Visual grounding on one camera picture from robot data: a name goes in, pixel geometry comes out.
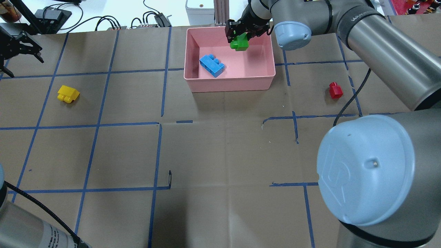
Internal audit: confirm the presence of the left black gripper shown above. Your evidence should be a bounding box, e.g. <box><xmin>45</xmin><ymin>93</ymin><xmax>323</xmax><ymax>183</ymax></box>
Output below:
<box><xmin>0</xmin><ymin>26</ymin><xmax>44</xmax><ymax>78</ymax></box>

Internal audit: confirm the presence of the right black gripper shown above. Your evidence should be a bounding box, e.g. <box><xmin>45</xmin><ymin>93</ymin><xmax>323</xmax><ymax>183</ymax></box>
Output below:
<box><xmin>225</xmin><ymin>7</ymin><xmax>274</xmax><ymax>43</ymax></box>

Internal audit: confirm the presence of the green toy block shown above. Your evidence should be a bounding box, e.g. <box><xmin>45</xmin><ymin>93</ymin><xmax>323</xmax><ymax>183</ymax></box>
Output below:
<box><xmin>230</xmin><ymin>33</ymin><xmax>249</xmax><ymax>51</ymax></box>

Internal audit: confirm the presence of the blue toy block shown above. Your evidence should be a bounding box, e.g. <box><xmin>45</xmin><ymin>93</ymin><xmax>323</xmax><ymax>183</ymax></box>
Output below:
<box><xmin>199</xmin><ymin>54</ymin><xmax>225</xmax><ymax>78</ymax></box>

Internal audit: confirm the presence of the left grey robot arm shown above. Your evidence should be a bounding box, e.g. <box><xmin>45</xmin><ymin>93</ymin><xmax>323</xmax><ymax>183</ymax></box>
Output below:
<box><xmin>0</xmin><ymin>28</ymin><xmax>90</xmax><ymax>248</ymax></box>

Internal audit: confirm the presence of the pink plastic box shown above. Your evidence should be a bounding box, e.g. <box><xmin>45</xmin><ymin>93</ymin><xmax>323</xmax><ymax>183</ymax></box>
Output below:
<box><xmin>183</xmin><ymin>27</ymin><xmax>276</xmax><ymax>93</ymax></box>

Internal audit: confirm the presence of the white power box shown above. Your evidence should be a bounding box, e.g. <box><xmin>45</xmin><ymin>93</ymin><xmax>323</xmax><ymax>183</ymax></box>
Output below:
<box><xmin>185</xmin><ymin>0</ymin><xmax>215</xmax><ymax>25</ymax></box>

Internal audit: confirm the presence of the black device box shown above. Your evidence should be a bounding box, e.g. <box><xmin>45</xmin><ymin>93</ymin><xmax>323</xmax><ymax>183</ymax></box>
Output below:
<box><xmin>35</xmin><ymin>7</ymin><xmax>72</xmax><ymax>25</ymax></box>

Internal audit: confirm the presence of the yellow toy block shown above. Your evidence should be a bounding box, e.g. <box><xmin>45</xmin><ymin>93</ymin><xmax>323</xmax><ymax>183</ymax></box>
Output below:
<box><xmin>57</xmin><ymin>85</ymin><xmax>80</xmax><ymax>104</ymax></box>

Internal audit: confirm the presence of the black usb hub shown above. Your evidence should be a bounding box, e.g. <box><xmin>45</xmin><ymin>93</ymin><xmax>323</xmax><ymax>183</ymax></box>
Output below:
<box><xmin>154</xmin><ymin>13</ymin><xmax>172</xmax><ymax>27</ymax></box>

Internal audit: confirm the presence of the red toy block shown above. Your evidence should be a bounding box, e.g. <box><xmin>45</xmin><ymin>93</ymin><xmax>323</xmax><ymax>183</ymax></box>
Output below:
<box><xmin>329</xmin><ymin>82</ymin><xmax>343</xmax><ymax>99</ymax></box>

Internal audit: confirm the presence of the aluminium frame post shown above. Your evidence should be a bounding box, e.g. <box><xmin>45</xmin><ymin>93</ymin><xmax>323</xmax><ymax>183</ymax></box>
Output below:
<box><xmin>214</xmin><ymin>0</ymin><xmax>229</xmax><ymax>26</ymax></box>

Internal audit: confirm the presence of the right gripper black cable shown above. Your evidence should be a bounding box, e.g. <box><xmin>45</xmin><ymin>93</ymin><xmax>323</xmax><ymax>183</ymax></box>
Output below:
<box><xmin>332</xmin><ymin>67</ymin><xmax>372</xmax><ymax>127</ymax></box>

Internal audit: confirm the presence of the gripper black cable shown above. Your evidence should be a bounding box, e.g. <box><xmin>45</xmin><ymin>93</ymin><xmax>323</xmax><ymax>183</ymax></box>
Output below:
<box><xmin>332</xmin><ymin>67</ymin><xmax>372</xmax><ymax>127</ymax></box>
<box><xmin>3</xmin><ymin>181</ymin><xmax>83</xmax><ymax>245</ymax></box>

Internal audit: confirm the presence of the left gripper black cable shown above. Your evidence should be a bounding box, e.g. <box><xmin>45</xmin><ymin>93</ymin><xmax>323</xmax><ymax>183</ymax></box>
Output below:
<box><xmin>3</xmin><ymin>181</ymin><xmax>83</xmax><ymax>245</ymax></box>

